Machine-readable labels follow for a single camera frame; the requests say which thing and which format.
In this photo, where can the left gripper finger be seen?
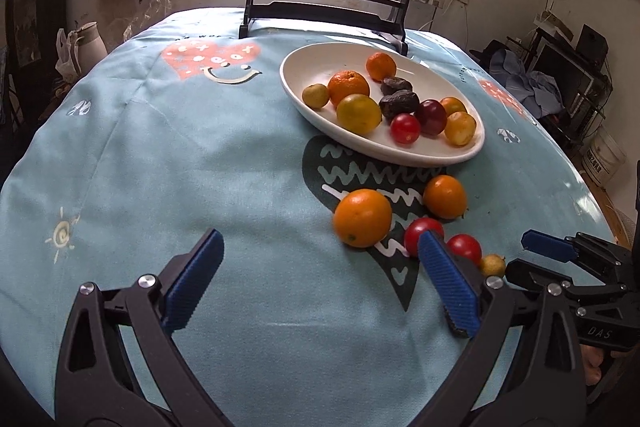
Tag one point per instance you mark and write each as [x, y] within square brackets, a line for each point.
[575, 251]
[537, 279]

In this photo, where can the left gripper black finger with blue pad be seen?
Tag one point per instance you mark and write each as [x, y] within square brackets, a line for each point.
[95, 384]
[521, 365]

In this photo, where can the small yellow fruit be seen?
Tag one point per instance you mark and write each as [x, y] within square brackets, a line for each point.
[493, 265]

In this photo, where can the red tomato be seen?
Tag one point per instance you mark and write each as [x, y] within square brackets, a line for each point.
[416, 228]
[464, 245]
[405, 129]

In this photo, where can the red tomato back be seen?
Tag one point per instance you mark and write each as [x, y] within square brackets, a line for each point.
[416, 228]

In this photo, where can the yellow round fruit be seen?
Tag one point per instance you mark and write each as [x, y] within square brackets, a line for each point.
[460, 128]

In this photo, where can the dark red plum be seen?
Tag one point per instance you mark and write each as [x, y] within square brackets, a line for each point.
[432, 117]

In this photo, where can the mandarin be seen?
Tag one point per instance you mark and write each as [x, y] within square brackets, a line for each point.
[453, 105]

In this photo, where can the red tomato front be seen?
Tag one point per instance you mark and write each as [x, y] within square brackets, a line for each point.
[405, 129]

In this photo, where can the dark passion fruit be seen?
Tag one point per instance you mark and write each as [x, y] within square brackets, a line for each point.
[401, 102]
[391, 85]

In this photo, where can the yellow orange lemon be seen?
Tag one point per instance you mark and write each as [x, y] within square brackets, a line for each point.
[358, 113]

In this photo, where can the large orange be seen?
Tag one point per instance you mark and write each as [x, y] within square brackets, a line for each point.
[345, 83]

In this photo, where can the small green-yellow fruit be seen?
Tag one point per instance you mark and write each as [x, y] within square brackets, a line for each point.
[316, 96]

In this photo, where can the person's right hand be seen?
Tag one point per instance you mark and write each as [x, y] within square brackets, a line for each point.
[592, 359]

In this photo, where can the white plastic bucket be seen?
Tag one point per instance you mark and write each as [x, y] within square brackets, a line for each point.
[602, 158]

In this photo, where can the pile of blue-grey clothes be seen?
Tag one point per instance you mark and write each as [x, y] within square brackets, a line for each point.
[537, 92]

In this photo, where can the light blue patterned tablecloth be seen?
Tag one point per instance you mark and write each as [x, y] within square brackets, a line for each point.
[185, 128]

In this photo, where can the black monitor on rack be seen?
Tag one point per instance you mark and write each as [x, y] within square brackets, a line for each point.
[555, 58]

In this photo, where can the white kettle jug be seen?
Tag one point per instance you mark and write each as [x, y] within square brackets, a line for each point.
[87, 47]

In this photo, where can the dark framed picture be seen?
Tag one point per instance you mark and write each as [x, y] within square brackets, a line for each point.
[25, 32]

